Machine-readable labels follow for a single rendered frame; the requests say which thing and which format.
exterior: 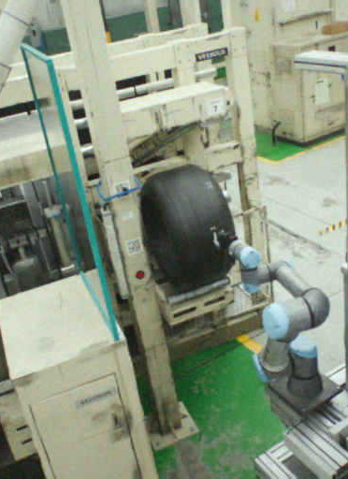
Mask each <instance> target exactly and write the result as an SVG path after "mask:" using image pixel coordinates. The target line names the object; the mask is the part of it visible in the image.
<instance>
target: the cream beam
mask: <svg viewBox="0 0 348 479"><path fill-rule="evenodd" d="M220 97H222V98H223V102H224V113H220V114H215V115H212V116H209V114H208V106H207V101H208V100H212V99H215V98H220ZM120 109H121V114H122V118H123V128H124V132H125V138H126V142H128V141H133V140H137V139H140V138H147V137H151V136H152V135H155V134H158V133H163V132H166V131H170V130H173V129H178V128H182V127H185V126H190V125H193V124H197V123H204V122H207V121H208V120H211V119H215V118H220V117H224V116H226V115H227V107H226V98H225V87H222V86H219V85H215V84H212V83H209V82H206V81H202V82H199V83H195V84H191V85H186V86H182V87H179V88H174V89H170V90H165V91H162V92H157V94H150V95H145V96H142V97H138V98H133V99H128V100H124V101H121V102H120Z"/></svg>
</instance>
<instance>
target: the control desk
mask: <svg viewBox="0 0 348 479"><path fill-rule="evenodd" d="M116 326H117V330H119V335H120V338H121V339H120V340H119V341H114V339H113V338H112V336H111V334H110V331H109V328H108V326H107V324H106V322H105V320H104V317H102V316H101V314H100V312H99V310H98V309H97V307H96V304H95V302H94V299H93V297H92V295H91V293H90V290H88V288H87V286H86V285H85V283H84V281H83V279H82V278H81V275H78V277H77V275H73V277H70V278H67V279H64V280H61V281H58V282H55V283H50V284H46V285H43V286H39V287H37V288H34V289H30V290H27V292H24V293H21V294H18V295H15V296H12V297H9V298H2V299H0V329H1V335H2V340H3V344H4V345H5V350H6V355H7V364H8V369H9V374H10V381H11V382H12V385H13V388H14V392H15V394H16V397H17V399H18V400H19V403H20V405H21V408H22V413H23V415H24V419H25V422H26V425H27V427H28V429H29V433H30V436H31V438H33V441H34V444H35V447H36V451H37V454H38V457H39V459H40V463H41V466H42V469H43V471H44V473H45V477H46V479H158V474H157V470H156V467H155V463H154V457H153V453H152V446H151V441H150V437H149V432H148V429H147V425H145V420H144V414H143V411H142V407H141V402H140V398H139V393H138V386H137V382H136V377H135V373H134V369H133V365H131V359H130V355H129V352H128V348H127V342H126V338H125V336H124V335H123V332H122V330H121V328H120V327H119V325H117V323H116Z"/></svg>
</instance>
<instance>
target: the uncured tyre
mask: <svg viewBox="0 0 348 479"><path fill-rule="evenodd" d="M208 181H210V182H211V184H212V185H213V187H214V188H210V189H209V188H208V186H207V184H206V183H205V182H208ZM181 183H183V184H181ZM178 184H179V185H178ZM173 185H177V186H173ZM170 186H172V187H170ZM139 200H140V210H141V216H142V222H143V225H144V229H145V233H147V237H148V241H149V243H150V246H151V249H152V253H153V256H154V258H155V260H156V264H157V266H158V268H159V269H161V270H162V272H163V274H164V275H165V278H166V279H167V281H168V282H169V283H171V284H172V285H174V286H178V287H179V288H181V289H192V288H194V287H197V286H200V285H202V284H206V283H211V282H213V281H216V280H220V279H223V277H224V276H225V275H226V274H227V273H229V271H230V270H231V268H233V267H229V268H227V267H226V266H225V264H224V261H225V253H222V252H221V251H216V250H215V249H214V242H213V240H214V235H213V233H214V232H216V233H218V232H221V231H222V230H223V231H224V232H226V231H228V230H229V228H230V229H233V230H235V231H236V227H235V223H234V218H233V215H231V211H230V209H229V207H228V203H227V201H226V198H225V195H224V193H223V190H222V188H221V186H220V185H219V183H218V182H216V180H215V179H214V178H213V176H212V175H211V174H210V173H209V172H208V171H207V170H205V169H202V168H201V167H198V166H195V165H185V166H181V167H174V168H172V169H168V170H165V171H161V172H157V173H154V174H152V175H151V176H150V177H148V179H147V180H146V181H145V182H144V183H143V185H142V187H141V189H140V197H139ZM212 225H215V227H216V230H214V231H211V232H210V226H212ZM233 230H231V232H233Z"/></svg>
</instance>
